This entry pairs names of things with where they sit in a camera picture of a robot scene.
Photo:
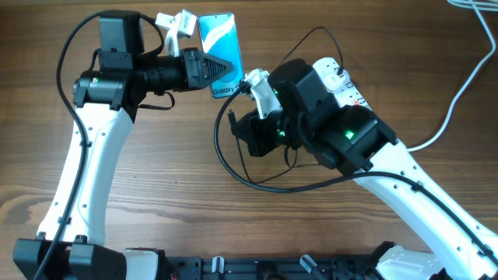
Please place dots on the white power strip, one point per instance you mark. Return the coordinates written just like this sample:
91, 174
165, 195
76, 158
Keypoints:
346, 95

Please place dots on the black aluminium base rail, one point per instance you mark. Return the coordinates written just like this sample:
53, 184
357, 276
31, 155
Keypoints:
197, 268

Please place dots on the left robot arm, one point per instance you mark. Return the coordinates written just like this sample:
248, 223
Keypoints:
137, 56

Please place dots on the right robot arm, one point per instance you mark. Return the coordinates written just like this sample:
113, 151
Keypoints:
316, 107

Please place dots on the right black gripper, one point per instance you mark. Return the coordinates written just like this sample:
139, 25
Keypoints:
255, 134

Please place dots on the Galaxy smartphone teal screen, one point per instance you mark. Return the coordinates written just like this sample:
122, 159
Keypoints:
219, 38

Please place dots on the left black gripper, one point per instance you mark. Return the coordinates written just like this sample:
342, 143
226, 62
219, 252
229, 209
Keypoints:
194, 76

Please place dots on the white USB charger plug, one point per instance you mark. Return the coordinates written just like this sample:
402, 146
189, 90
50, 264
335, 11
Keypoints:
333, 81

